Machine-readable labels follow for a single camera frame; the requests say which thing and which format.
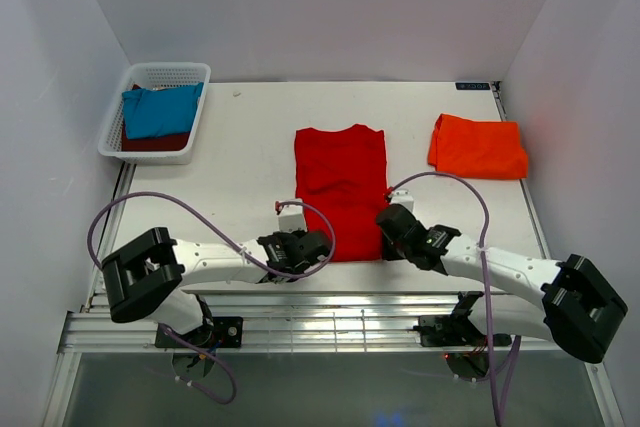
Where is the orange folded t shirt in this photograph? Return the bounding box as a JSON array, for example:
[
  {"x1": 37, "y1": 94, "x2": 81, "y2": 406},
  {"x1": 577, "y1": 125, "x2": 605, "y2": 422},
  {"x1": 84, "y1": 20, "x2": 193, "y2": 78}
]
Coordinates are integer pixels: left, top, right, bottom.
[{"x1": 426, "y1": 113, "x2": 529, "y2": 181}]

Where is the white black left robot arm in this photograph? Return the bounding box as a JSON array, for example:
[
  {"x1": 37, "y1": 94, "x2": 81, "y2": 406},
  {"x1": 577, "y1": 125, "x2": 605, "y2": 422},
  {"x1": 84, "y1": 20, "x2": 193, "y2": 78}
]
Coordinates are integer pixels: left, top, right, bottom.
[{"x1": 101, "y1": 227, "x2": 332, "y2": 347}]

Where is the aluminium frame rail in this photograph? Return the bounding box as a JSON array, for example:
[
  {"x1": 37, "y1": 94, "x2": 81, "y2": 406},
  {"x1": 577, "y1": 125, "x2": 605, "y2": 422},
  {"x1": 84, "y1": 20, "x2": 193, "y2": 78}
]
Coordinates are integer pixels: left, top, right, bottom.
[{"x1": 42, "y1": 291, "x2": 626, "y2": 427}]

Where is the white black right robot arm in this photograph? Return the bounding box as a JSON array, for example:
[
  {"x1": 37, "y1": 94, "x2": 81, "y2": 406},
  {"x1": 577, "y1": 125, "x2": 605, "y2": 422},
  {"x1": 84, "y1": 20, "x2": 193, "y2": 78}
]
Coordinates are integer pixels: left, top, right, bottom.
[{"x1": 376, "y1": 204, "x2": 628, "y2": 364}]

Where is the white plastic basket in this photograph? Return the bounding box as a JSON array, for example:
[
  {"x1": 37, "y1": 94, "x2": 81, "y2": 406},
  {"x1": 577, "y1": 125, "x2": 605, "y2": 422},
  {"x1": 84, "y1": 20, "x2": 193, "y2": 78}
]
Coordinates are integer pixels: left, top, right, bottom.
[{"x1": 98, "y1": 62, "x2": 211, "y2": 165}]

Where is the small dark label sticker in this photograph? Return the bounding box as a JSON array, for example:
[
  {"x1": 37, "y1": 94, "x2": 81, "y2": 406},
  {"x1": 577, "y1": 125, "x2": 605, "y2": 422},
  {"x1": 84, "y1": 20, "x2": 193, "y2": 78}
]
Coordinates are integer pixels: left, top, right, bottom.
[{"x1": 455, "y1": 82, "x2": 491, "y2": 91}]

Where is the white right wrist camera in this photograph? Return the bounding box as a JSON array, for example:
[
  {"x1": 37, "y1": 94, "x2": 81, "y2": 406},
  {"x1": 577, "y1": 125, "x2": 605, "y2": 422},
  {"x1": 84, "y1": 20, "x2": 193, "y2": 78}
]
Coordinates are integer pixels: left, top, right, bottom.
[{"x1": 385, "y1": 188, "x2": 414, "y2": 212}]

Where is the blue folded t shirt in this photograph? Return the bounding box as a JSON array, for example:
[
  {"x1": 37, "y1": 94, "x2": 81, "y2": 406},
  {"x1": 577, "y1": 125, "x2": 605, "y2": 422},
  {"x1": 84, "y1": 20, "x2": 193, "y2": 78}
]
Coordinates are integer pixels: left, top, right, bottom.
[{"x1": 121, "y1": 82, "x2": 204, "y2": 140}]

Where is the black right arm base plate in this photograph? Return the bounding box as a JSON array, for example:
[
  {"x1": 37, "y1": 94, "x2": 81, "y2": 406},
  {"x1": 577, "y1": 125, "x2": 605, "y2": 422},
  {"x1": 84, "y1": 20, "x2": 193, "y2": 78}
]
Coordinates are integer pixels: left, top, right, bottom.
[{"x1": 412, "y1": 291, "x2": 488, "y2": 348}]

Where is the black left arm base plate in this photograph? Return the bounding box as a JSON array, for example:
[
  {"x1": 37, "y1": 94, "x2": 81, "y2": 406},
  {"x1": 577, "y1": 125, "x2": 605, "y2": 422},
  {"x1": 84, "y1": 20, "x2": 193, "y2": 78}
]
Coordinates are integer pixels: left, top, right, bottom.
[{"x1": 168, "y1": 316, "x2": 244, "y2": 349}]

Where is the dark red folded t shirt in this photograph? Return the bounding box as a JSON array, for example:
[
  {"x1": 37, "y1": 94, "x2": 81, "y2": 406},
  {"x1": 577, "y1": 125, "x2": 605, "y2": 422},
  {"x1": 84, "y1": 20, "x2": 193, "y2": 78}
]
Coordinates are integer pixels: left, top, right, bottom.
[{"x1": 121, "y1": 84, "x2": 191, "y2": 152}]

